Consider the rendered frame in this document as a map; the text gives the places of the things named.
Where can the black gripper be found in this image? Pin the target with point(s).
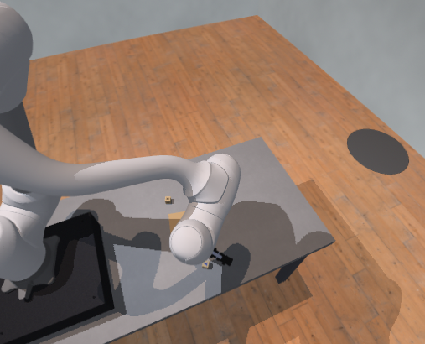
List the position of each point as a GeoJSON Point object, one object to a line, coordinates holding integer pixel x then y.
{"type": "Point", "coordinates": [218, 256]}

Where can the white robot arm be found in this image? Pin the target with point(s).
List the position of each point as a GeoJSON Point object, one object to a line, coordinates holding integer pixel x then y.
{"type": "Point", "coordinates": [210, 186]}

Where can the peach flat mat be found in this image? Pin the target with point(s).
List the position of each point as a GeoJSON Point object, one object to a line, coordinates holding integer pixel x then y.
{"type": "Point", "coordinates": [174, 219]}

